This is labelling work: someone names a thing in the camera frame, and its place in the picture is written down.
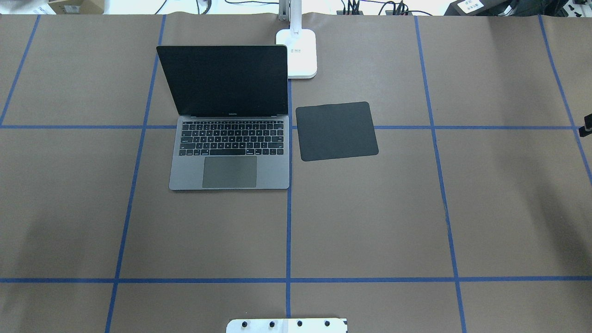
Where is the black power strip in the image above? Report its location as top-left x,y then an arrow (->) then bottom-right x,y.
335,9 -> 414,16

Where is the black device with label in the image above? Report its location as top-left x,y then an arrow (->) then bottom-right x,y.
444,0 -> 519,16

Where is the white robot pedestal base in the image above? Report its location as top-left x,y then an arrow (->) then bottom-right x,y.
226,318 -> 348,333

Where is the grey laptop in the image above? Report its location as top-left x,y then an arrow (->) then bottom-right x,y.
156,45 -> 290,191

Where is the black mouse pad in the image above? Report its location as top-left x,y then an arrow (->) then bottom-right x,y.
296,101 -> 379,162

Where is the white desk lamp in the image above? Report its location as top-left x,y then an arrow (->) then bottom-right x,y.
275,0 -> 318,79

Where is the cardboard box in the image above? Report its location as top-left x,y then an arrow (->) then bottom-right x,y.
48,0 -> 105,15

